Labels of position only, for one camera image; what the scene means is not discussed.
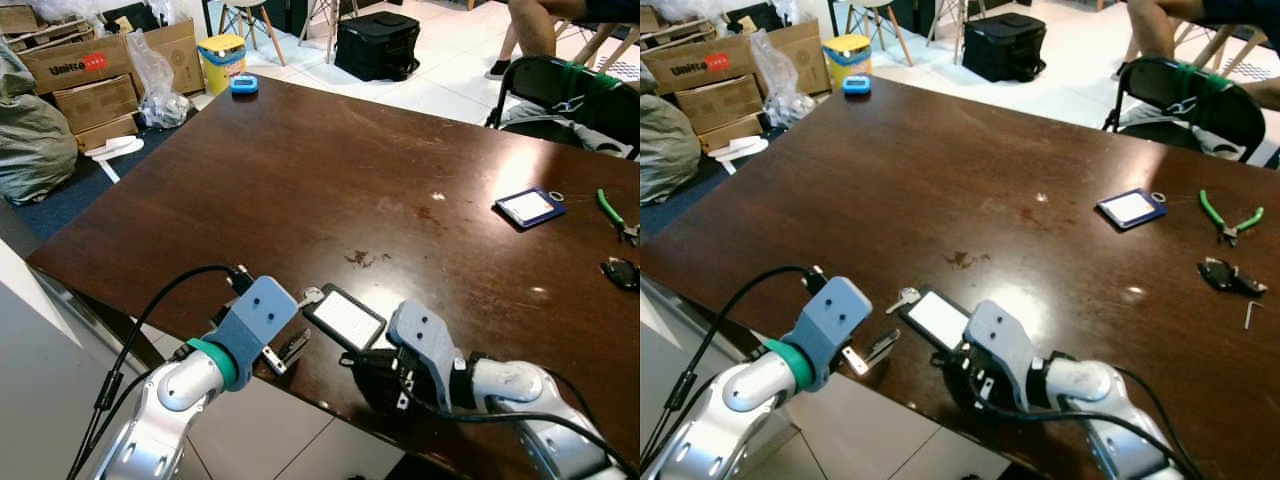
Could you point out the large printed cardboard box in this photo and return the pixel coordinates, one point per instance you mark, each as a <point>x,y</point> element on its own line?
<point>690,68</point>
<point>60,65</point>

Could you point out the medium cardboard box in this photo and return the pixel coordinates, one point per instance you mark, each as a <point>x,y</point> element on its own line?
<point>720,103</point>
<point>95,103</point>

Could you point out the black key fob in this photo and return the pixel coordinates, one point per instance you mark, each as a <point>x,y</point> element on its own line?
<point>622,273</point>
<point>1222,275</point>

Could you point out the black folding chair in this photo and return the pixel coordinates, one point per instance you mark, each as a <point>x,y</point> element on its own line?
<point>545,85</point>
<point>1160,90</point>

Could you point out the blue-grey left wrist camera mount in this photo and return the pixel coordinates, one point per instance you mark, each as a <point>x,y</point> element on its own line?
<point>835,315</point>
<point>255,315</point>

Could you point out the black bag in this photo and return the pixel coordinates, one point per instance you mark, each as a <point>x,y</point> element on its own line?
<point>1005,48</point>
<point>378,48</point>

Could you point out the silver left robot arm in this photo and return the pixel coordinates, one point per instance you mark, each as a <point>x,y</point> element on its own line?
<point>760,385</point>
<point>185,385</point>

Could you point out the white plastic object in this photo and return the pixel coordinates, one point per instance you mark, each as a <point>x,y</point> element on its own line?
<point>745,148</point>
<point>118,147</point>

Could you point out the small metal hex key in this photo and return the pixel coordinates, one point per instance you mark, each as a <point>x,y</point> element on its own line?
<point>1248,315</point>

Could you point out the seated person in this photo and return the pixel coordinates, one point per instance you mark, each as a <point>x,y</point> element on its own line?
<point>535,25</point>
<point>1150,25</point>

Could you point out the grey-green sack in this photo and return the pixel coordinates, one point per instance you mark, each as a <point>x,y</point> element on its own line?
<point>665,150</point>
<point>30,150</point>

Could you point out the wooden leg stool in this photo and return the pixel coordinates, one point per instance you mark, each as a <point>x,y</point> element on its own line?
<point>247,5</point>
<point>872,5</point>

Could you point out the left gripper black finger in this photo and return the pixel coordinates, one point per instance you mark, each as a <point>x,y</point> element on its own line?
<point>297,345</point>
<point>882,346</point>

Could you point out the blue card holder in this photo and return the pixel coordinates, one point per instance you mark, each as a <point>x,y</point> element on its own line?
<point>1130,208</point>
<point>528,207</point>

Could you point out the small cardboard box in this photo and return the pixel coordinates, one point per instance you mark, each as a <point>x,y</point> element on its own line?
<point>105,133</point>
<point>730,133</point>

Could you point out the small blue device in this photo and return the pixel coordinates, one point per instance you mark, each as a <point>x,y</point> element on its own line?
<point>856,86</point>
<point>243,85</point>

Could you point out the clear plastic bag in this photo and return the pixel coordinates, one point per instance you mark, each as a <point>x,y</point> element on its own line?
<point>785,100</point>
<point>160,100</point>

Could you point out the yellow bin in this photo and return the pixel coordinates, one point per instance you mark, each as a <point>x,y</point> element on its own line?
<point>215,65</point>
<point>840,62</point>

